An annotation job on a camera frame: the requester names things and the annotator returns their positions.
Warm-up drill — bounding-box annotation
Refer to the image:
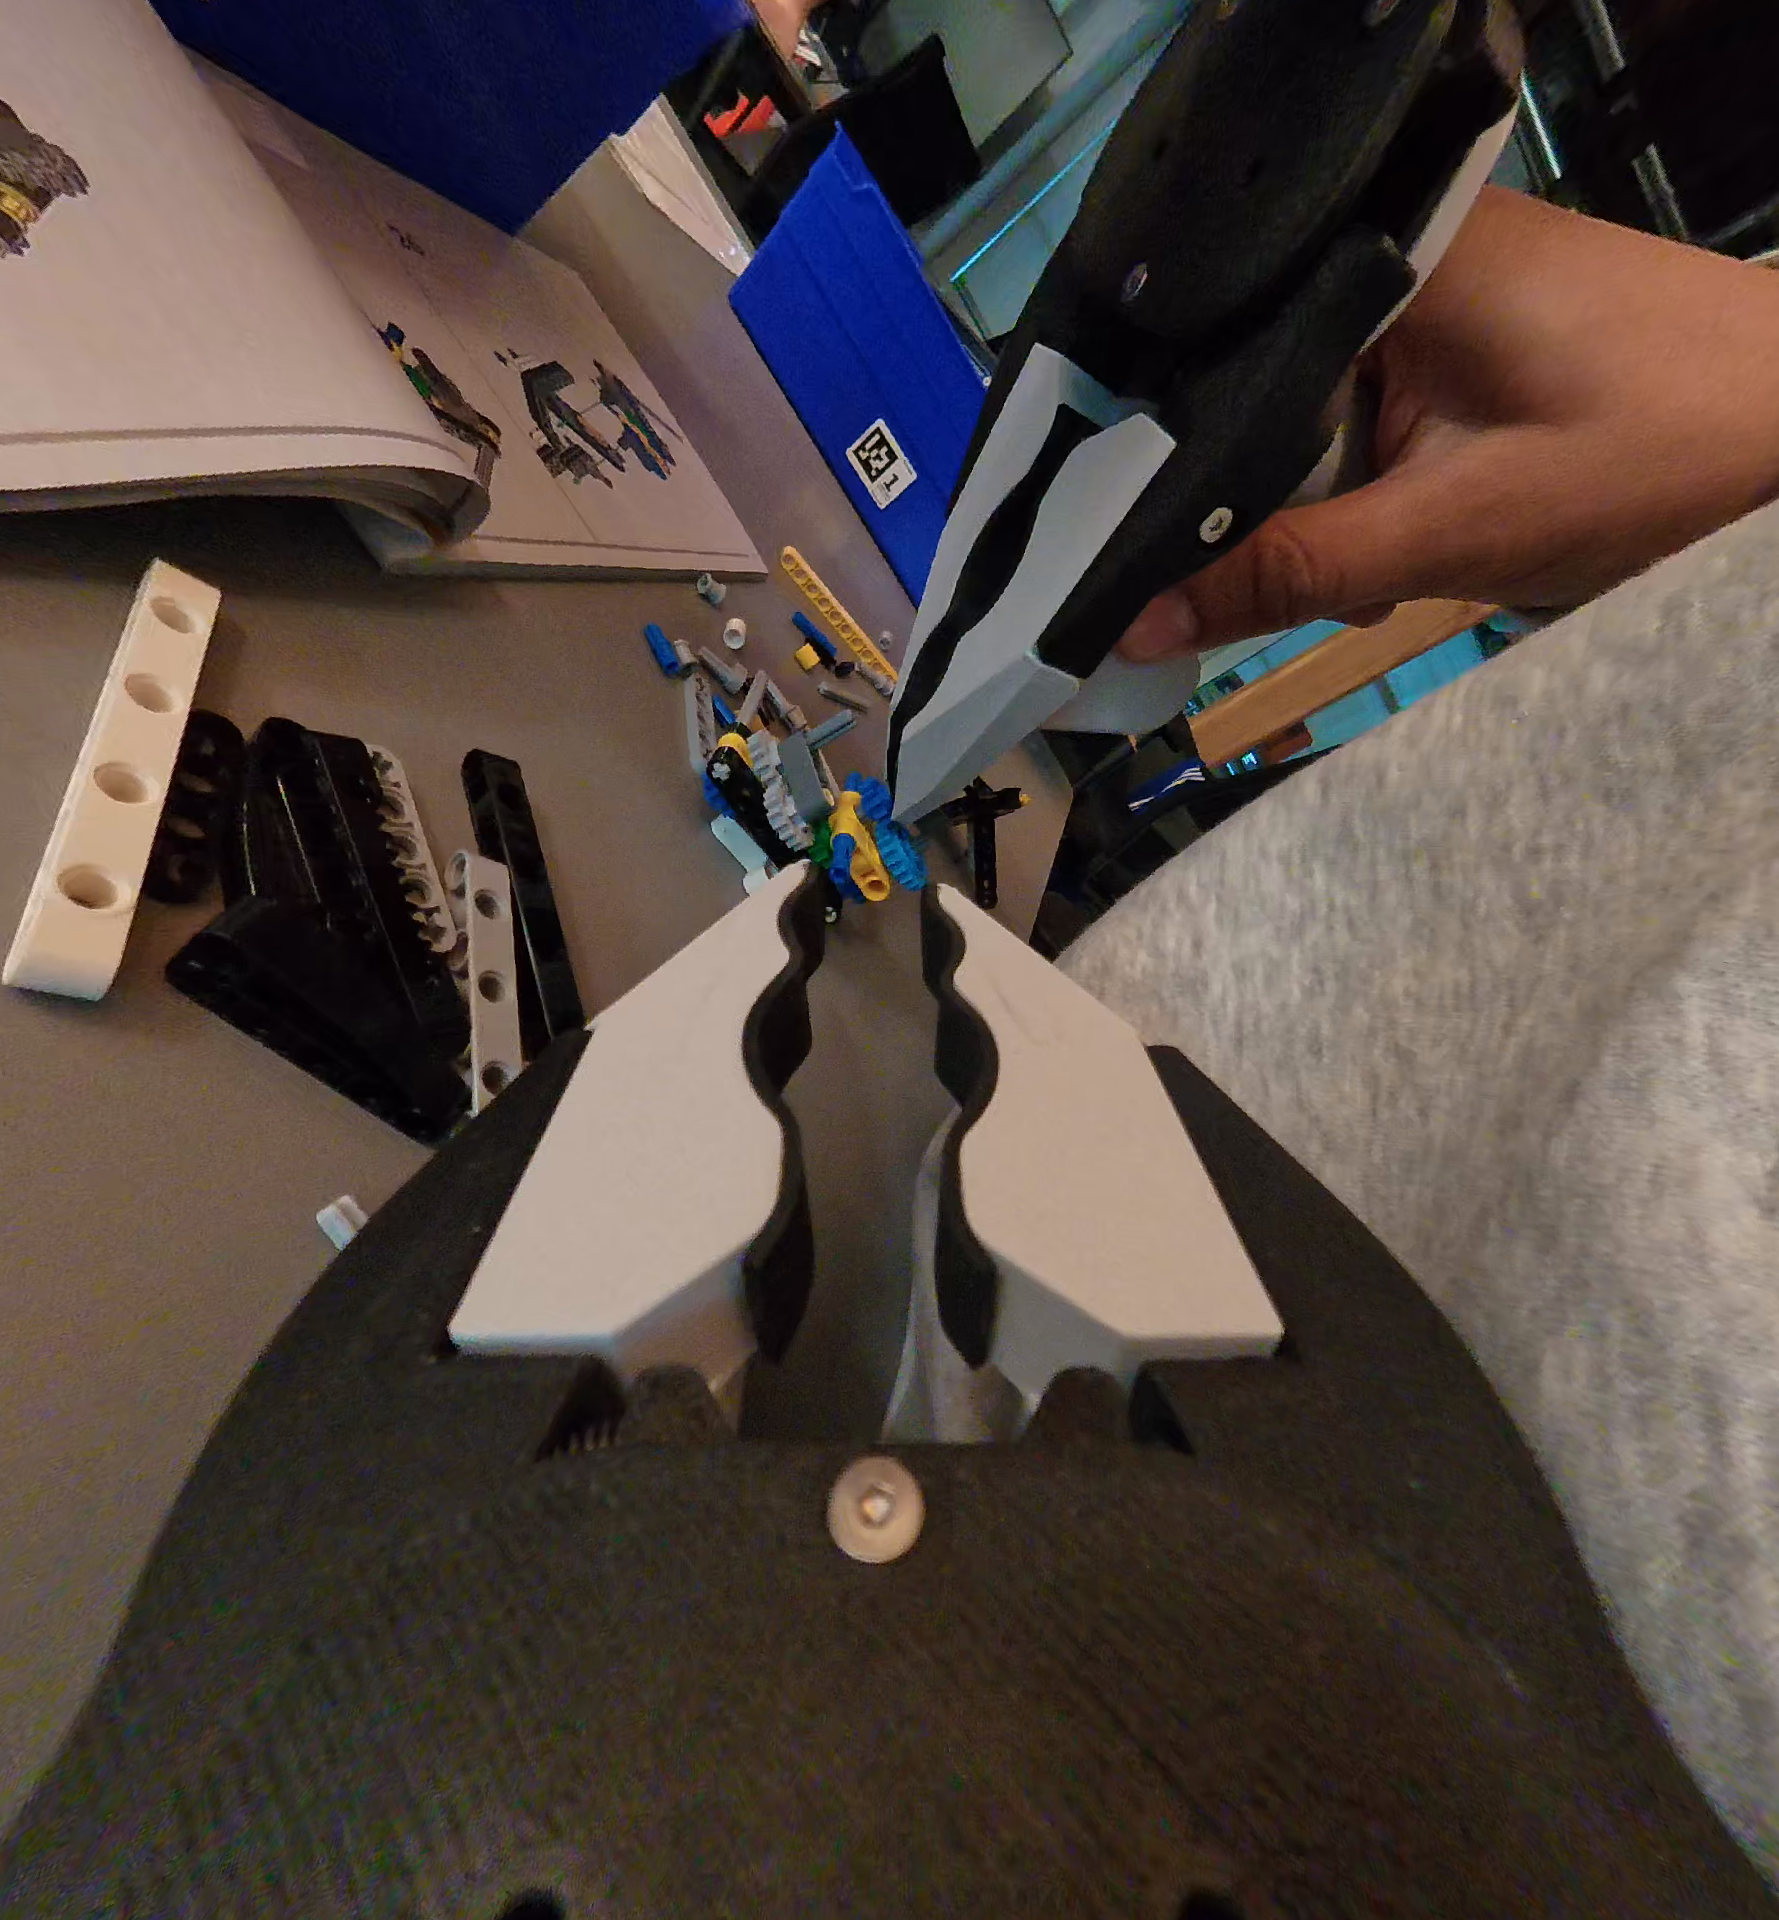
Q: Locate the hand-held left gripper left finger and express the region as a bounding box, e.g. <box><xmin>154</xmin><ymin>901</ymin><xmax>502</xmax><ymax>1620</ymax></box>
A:
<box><xmin>448</xmin><ymin>859</ymin><xmax>831</xmax><ymax>1397</ymax></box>

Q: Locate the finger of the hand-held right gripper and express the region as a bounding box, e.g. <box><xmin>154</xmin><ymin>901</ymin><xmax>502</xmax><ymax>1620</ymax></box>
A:
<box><xmin>896</xmin><ymin>419</ymin><xmax>1210</xmax><ymax>828</ymax></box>
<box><xmin>884</xmin><ymin>345</ymin><xmax>1120</xmax><ymax>824</ymax></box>

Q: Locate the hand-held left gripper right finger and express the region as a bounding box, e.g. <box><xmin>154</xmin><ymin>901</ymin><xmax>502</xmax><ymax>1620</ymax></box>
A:
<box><xmin>886</xmin><ymin>880</ymin><xmax>1288</xmax><ymax>1442</ymax></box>

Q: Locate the black lego linkage subassembly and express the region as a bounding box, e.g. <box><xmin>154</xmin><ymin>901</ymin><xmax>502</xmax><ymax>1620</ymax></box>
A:
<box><xmin>961</xmin><ymin>777</ymin><xmax>1035</xmax><ymax>911</ymax></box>

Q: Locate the lego gear assembly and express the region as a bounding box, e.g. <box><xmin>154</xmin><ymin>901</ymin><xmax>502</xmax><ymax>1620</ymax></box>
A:
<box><xmin>698</xmin><ymin>724</ymin><xmax>924</xmax><ymax>906</ymax></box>

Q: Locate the long yellow lego beam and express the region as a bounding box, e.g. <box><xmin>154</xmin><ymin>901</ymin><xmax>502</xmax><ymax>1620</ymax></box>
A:
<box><xmin>779</xmin><ymin>542</ymin><xmax>901</xmax><ymax>686</ymax></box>

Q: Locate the short white lego beam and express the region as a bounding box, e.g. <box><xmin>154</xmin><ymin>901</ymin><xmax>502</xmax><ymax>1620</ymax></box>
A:
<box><xmin>443</xmin><ymin>851</ymin><xmax>526</xmax><ymax>1115</ymax></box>

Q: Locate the black lego beam with holes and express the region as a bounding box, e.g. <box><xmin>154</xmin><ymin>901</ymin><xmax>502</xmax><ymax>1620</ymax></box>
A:
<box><xmin>460</xmin><ymin>745</ymin><xmax>591</xmax><ymax>1061</ymax></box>

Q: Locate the black lego gear rack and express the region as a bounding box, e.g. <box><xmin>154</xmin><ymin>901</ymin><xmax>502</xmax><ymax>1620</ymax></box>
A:
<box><xmin>312</xmin><ymin>735</ymin><xmax>448</xmax><ymax>1005</ymax></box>

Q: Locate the long black lego beam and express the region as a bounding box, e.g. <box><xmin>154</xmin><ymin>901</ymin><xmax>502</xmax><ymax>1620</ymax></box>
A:
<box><xmin>165</xmin><ymin>897</ymin><xmax>476</xmax><ymax>1152</ymax></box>

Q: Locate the thin white lego liftarm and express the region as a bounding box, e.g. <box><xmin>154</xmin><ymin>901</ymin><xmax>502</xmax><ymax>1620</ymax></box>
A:
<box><xmin>365</xmin><ymin>748</ymin><xmax>473</xmax><ymax>970</ymax></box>

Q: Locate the black curved lego liftarm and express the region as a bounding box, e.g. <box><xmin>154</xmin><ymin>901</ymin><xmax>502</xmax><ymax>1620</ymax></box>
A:
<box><xmin>248</xmin><ymin>715</ymin><xmax>381</xmax><ymax>961</ymax></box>

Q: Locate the small black lego liftarm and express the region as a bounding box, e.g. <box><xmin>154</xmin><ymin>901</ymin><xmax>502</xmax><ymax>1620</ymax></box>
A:
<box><xmin>139</xmin><ymin>708</ymin><xmax>251</xmax><ymax>906</ymax></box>

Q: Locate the long white lego beam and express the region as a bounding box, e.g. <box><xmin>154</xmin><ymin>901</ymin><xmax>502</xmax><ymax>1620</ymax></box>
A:
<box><xmin>0</xmin><ymin>555</ymin><xmax>225</xmax><ymax>1004</ymax></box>

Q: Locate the lego instruction booklet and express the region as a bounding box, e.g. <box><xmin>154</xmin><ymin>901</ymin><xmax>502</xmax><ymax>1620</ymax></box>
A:
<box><xmin>0</xmin><ymin>0</ymin><xmax>771</xmax><ymax>580</ymax></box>

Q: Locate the person's right hand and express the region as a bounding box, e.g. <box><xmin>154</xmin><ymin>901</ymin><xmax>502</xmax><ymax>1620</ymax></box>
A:
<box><xmin>1114</xmin><ymin>185</ymin><xmax>1779</xmax><ymax>668</ymax></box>

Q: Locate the blue storage bin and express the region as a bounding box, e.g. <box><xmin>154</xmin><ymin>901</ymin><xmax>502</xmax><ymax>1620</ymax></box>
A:
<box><xmin>146</xmin><ymin>0</ymin><xmax>756</xmax><ymax>240</ymax></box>
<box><xmin>727</xmin><ymin>122</ymin><xmax>999</xmax><ymax>604</ymax></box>

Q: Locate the person's grey sweatshirt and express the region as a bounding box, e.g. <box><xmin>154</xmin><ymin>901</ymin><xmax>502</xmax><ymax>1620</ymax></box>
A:
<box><xmin>1053</xmin><ymin>451</ymin><xmax>1779</xmax><ymax>1920</ymax></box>

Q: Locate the clear plastic bag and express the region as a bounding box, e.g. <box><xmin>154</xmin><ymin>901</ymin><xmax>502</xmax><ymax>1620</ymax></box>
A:
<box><xmin>608</xmin><ymin>93</ymin><xmax>758</xmax><ymax>275</ymax></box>

